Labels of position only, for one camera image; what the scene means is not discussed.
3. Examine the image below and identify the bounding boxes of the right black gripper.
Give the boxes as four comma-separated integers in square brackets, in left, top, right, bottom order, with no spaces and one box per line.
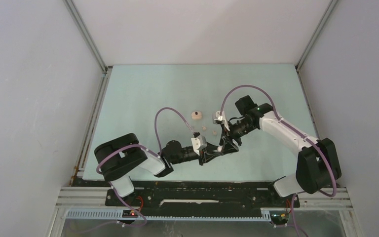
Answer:
[220,118,257,156]

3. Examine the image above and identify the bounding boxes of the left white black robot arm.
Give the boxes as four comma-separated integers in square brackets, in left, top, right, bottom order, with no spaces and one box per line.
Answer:
[94,133,225,206]

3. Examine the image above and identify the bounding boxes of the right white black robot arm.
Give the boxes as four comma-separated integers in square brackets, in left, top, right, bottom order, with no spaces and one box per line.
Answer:
[213,96,341,206]

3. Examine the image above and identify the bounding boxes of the pink earbud charging case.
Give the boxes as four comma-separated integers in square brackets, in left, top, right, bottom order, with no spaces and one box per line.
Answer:
[191,111,203,120]

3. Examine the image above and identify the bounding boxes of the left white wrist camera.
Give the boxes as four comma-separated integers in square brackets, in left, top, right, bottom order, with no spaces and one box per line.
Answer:
[191,135,207,156]

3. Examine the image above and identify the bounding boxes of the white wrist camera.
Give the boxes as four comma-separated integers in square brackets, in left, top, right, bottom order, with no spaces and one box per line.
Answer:
[213,111,227,126]
[191,135,207,156]

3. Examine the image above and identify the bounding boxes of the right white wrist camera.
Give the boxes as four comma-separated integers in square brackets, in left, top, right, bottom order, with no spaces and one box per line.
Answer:
[213,111,227,126]

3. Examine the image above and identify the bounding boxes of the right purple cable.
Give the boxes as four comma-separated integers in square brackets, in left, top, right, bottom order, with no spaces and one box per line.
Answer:
[220,85,338,198]

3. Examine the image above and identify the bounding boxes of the purple cable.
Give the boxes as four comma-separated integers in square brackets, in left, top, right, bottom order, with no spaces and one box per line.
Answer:
[96,107,200,203]
[220,85,338,198]

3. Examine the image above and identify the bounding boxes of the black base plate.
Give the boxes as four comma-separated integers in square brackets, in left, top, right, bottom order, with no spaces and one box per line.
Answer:
[72,178,300,217]

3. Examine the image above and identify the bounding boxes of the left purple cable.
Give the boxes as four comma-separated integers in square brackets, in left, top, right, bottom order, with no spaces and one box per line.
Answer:
[96,107,200,203]

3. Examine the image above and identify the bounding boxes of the white slotted cable duct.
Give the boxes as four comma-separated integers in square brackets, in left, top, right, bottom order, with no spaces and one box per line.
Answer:
[65,208,271,222]

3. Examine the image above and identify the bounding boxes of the aluminium frame rail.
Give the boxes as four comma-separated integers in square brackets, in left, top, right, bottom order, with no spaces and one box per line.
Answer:
[55,187,112,209]

